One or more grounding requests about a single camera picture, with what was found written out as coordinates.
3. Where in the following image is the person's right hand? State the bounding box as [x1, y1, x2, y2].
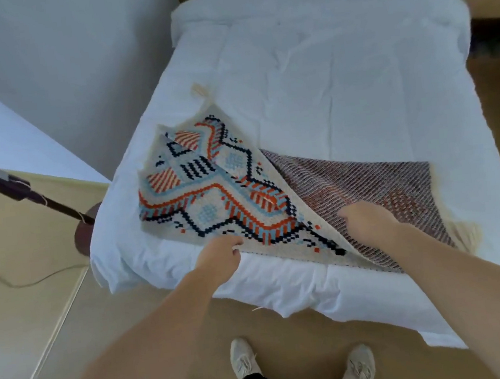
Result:
[336, 198, 404, 254]

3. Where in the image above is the person's left hand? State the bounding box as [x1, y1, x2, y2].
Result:
[191, 233, 250, 291]

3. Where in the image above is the patterned woven blanket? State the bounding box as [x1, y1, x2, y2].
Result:
[126, 55, 486, 301]

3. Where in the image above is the person's left forearm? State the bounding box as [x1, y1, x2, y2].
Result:
[23, 261, 235, 379]

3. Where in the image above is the person's right forearm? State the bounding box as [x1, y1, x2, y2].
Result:
[382, 210, 500, 379]

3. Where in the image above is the person's beige left shoe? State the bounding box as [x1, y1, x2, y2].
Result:
[228, 335, 264, 379]

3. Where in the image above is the person's beige shoe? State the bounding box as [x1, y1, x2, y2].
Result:
[328, 342, 377, 379]
[228, 335, 264, 379]

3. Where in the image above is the person's beige right shoe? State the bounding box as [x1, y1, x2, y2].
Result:
[328, 342, 377, 379]

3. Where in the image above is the near bed white duvet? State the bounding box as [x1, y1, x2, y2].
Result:
[63, 0, 500, 379]

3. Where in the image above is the thin fan power cable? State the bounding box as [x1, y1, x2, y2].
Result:
[0, 248, 92, 291]

